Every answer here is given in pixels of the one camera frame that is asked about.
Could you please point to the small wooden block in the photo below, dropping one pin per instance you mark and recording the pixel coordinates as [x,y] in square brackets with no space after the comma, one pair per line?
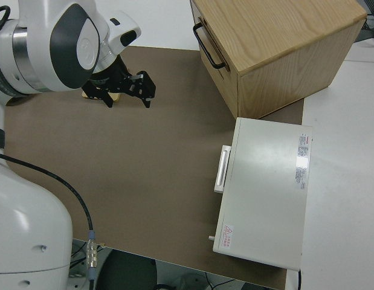
[115,97]

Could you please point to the white printed label sticker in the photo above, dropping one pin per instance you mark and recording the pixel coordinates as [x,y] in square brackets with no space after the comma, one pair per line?
[302,163]

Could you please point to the light wooden drawer box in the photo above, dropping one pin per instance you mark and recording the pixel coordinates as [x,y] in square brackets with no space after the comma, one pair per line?
[280,48]

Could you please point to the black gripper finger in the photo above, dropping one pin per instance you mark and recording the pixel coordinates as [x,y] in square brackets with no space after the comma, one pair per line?
[147,87]
[106,98]

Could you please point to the white countertop oven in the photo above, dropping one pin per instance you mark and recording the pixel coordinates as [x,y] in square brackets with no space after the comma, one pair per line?
[265,193]

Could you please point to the red warning sticker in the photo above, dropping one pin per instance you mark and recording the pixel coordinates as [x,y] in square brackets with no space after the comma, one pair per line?
[227,235]

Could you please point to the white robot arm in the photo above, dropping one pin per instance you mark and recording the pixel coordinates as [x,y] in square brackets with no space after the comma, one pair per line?
[38,39]

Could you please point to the brown table mat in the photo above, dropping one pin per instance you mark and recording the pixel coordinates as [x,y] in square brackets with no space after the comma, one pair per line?
[129,157]

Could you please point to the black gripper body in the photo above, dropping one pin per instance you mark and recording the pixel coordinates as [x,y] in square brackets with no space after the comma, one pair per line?
[109,75]

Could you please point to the black round base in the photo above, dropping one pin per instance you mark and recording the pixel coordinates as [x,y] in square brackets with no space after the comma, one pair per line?
[129,272]

